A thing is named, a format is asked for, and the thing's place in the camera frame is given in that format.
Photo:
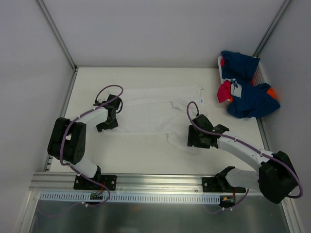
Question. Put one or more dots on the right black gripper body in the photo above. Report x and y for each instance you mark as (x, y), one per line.
(192, 138)

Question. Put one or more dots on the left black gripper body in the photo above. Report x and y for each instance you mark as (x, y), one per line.
(107, 124)

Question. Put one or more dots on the white t shirt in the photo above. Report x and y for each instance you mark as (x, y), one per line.
(160, 111)

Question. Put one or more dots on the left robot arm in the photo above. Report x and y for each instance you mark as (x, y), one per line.
(68, 139)

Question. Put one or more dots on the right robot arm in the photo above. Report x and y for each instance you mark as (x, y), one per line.
(272, 173)

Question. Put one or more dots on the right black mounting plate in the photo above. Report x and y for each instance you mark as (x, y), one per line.
(216, 185)

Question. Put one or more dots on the black mounting plate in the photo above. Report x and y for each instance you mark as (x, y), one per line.
(216, 185)
(108, 181)

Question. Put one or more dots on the pink t shirt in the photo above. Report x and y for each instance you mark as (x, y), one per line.
(224, 92)

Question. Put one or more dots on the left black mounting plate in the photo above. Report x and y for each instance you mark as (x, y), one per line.
(108, 181)

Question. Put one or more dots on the blue t shirt pile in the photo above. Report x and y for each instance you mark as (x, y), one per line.
(248, 100)

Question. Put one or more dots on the orange t shirt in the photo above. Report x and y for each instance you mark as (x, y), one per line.
(271, 93)

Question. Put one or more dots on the white plastic basket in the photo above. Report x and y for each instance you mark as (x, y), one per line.
(258, 78)

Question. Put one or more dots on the left corner aluminium post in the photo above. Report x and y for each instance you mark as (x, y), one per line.
(56, 33)

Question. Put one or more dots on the corner aluminium post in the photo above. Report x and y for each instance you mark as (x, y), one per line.
(272, 26)
(56, 33)

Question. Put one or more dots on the aluminium front rail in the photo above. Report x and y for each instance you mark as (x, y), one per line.
(130, 183)

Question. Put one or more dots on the white slotted cable duct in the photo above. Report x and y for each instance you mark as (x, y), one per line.
(130, 198)

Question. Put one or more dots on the right corner aluminium post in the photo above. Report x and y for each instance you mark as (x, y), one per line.
(272, 26)

